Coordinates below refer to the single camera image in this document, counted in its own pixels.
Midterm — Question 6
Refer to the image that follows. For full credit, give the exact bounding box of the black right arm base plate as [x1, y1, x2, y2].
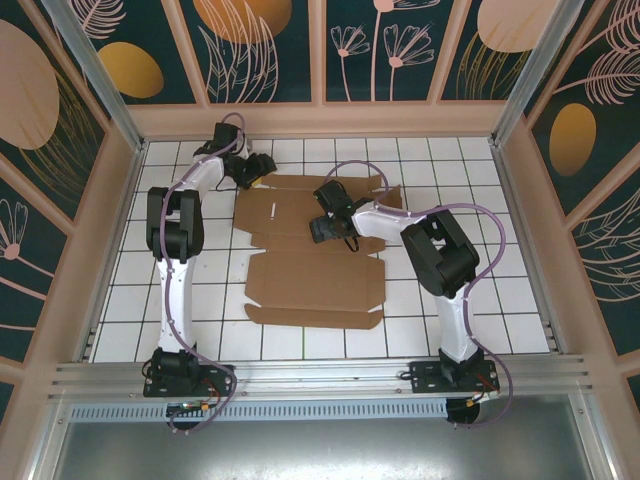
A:
[408, 359, 501, 397]

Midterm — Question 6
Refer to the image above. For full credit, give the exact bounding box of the aluminium mounting rail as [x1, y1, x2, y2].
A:
[47, 354, 596, 401]

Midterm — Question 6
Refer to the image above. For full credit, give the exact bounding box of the aluminium side rail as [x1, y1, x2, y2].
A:
[79, 142, 147, 362]
[489, 144, 569, 356]

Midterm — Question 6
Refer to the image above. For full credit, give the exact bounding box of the brown cardboard box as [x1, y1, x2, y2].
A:
[232, 172, 404, 331]

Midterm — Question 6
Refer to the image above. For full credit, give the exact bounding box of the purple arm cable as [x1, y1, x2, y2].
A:
[323, 159, 517, 431]
[153, 111, 251, 436]

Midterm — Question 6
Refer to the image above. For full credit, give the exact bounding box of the yellow power connector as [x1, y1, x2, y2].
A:
[465, 390, 502, 409]

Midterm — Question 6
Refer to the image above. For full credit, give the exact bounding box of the grey sheet metal panel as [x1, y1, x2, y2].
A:
[29, 419, 616, 480]

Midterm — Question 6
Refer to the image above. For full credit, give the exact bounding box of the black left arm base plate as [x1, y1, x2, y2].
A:
[143, 363, 236, 399]

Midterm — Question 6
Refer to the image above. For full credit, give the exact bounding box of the aluminium corner post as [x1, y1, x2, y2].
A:
[489, 0, 599, 146]
[42, 0, 147, 154]

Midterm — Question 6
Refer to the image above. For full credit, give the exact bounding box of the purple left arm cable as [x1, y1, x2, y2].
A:
[153, 111, 251, 436]

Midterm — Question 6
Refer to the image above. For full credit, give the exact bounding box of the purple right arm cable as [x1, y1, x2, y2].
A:
[323, 159, 517, 431]

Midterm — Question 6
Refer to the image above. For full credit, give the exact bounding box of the slotted grey cable duct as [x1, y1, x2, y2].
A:
[67, 399, 451, 424]

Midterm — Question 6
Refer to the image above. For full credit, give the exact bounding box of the small green circuit board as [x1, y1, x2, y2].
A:
[167, 401, 214, 417]

